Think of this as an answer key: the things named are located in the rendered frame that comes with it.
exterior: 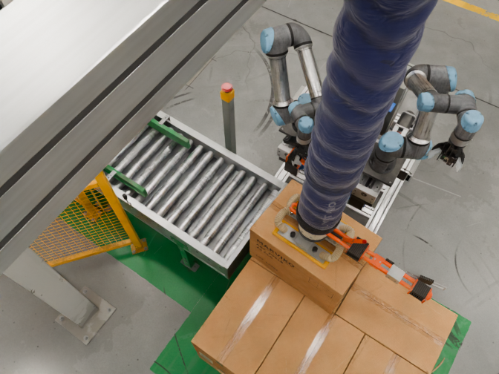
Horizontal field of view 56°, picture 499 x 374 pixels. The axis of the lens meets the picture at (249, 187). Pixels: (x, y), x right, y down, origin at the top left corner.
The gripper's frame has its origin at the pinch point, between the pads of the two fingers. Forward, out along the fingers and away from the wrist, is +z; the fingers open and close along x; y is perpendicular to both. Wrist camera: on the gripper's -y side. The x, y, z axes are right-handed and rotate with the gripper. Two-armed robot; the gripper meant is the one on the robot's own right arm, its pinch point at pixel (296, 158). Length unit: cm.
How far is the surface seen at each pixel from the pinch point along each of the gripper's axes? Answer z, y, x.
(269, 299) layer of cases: 54, 27, -60
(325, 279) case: 14, 49, -45
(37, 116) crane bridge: -196, 41, -121
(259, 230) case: 13.6, 5.5, -42.8
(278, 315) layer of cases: 54, 36, -65
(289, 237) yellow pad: 11.0, 21.4, -37.3
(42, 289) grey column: 26, -72, -135
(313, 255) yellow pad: 11, 37, -38
